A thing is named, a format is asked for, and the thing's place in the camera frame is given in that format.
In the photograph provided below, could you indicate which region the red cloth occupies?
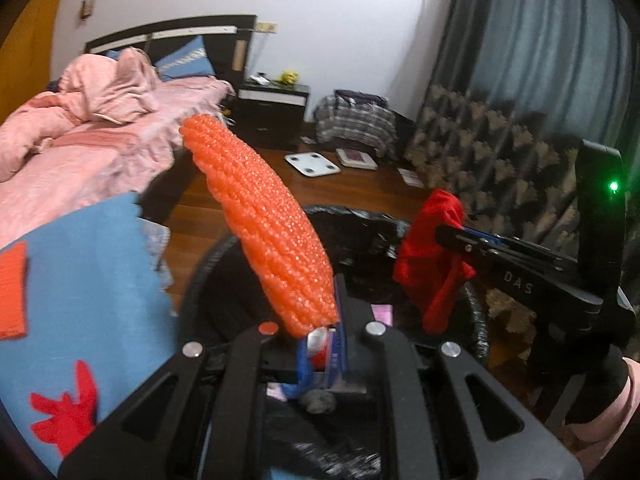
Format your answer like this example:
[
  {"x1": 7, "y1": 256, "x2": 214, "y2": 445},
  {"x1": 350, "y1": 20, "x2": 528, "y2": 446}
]
[{"x1": 393, "y1": 190, "x2": 476, "y2": 336}]

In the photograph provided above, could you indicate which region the grey white tissue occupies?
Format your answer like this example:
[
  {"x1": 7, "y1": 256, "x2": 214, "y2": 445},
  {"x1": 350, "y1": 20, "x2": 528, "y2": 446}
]
[{"x1": 299, "y1": 389, "x2": 336, "y2": 415}]

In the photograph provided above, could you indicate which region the red plastic bag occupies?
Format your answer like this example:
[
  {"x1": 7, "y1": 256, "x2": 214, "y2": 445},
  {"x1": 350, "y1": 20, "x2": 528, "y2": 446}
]
[{"x1": 306, "y1": 327, "x2": 331, "y2": 370}]

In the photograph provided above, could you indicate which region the orange foam net sleeve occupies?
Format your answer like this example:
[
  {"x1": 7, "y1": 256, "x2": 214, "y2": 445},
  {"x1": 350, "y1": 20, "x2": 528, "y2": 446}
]
[{"x1": 180, "y1": 114, "x2": 340, "y2": 338}]

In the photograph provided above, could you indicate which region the person's right hand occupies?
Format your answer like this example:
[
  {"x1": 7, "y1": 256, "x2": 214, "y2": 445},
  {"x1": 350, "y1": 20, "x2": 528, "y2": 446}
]
[{"x1": 563, "y1": 346, "x2": 639, "y2": 479}]

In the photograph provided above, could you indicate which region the black bin with liner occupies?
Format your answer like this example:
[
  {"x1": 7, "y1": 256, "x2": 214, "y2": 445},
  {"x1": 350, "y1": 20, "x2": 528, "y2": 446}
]
[{"x1": 177, "y1": 204, "x2": 492, "y2": 480}]

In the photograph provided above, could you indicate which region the pink plastic wrapper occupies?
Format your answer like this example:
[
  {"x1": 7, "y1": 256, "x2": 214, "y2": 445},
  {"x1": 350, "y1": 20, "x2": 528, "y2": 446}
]
[{"x1": 371, "y1": 304, "x2": 394, "y2": 326}]

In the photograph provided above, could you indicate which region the red paper scrap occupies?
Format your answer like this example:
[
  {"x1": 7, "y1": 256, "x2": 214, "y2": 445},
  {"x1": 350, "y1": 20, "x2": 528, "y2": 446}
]
[{"x1": 29, "y1": 360, "x2": 99, "y2": 457}]

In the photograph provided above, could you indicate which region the blue felt table cloth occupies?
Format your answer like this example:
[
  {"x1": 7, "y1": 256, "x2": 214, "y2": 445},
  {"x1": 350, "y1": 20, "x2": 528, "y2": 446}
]
[{"x1": 1, "y1": 193, "x2": 177, "y2": 474}]

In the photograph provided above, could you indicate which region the patterned dark curtain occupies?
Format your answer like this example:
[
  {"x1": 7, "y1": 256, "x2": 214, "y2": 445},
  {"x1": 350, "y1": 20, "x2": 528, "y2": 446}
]
[{"x1": 404, "y1": 0, "x2": 640, "y2": 351}]

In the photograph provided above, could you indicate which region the plaid bag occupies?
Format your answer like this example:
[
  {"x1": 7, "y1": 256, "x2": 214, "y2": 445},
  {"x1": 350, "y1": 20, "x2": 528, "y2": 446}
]
[{"x1": 312, "y1": 89, "x2": 398, "y2": 159}]

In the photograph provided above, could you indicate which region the white bathroom scale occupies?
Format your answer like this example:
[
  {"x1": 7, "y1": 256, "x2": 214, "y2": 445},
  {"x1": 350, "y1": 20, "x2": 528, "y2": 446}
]
[{"x1": 284, "y1": 152, "x2": 341, "y2": 178}]

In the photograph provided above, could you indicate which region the black bedside cabinet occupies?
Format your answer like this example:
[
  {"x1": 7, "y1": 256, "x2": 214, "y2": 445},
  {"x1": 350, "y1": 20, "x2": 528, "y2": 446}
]
[{"x1": 231, "y1": 82, "x2": 310, "y2": 151}]

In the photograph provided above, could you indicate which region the flat orange foam net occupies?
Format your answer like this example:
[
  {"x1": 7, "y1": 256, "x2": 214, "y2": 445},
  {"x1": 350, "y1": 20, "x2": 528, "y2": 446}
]
[{"x1": 0, "y1": 242, "x2": 28, "y2": 340}]

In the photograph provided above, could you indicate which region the yellow plush toy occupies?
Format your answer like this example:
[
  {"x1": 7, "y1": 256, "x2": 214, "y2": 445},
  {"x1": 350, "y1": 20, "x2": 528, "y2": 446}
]
[{"x1": 278, "y1": 70, "x2": 298, "y2": 86}]

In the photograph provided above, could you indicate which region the bed with pink sheet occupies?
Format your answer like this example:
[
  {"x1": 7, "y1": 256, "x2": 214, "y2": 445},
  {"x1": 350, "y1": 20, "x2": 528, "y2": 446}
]
[{"x1": 0, "y1": 74, "x2": 237, "y2": 252}]

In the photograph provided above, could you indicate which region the pink crumpled duvet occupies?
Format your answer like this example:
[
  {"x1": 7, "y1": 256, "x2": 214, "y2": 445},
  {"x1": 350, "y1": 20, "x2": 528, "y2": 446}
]
[{"x1": 1, "y1": 48, "x2": 160, "y2": 182}]

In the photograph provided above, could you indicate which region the black bed headboard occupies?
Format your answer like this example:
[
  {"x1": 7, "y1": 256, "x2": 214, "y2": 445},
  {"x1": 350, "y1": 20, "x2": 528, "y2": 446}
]
[{"x1": 83, "y1": 13, "x2": 258, "y2": 94}]

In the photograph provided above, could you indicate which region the blue embroidered pillow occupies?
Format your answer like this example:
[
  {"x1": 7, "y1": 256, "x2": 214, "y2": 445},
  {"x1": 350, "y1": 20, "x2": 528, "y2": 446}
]
[{"x1": 155, "y1": 35, "x2": 215, "y2": 82}]

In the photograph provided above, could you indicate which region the wooden wardrobe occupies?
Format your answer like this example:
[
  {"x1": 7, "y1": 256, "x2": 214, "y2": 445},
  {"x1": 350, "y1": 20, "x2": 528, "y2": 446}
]
[{"x1": 1, "y1": 0, "x2": 60, "y2": 122}]

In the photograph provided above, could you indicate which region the wall power outlet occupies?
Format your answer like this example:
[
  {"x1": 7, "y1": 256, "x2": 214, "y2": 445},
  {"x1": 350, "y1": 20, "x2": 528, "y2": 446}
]
[{"x1": 254, "y1": 22, "x2": 278, "y2": 34}]

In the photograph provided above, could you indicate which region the left wall lamp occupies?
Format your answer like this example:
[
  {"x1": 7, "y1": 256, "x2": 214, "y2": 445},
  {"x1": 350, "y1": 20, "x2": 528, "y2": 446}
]
[{"x1": 79, "y1": 0, "x2": 96, "y2": 20}]

